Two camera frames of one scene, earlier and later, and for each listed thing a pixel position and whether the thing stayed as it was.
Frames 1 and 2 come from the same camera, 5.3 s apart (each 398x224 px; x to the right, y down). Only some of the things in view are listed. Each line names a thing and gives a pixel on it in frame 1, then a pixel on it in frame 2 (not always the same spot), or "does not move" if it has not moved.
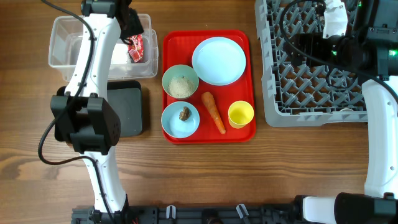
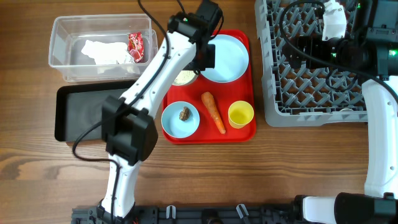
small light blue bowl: (173, 126) does not move
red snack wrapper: (136, 50) does not move
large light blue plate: (219, 61) does not move
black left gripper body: (135, 27) to (206, 60)
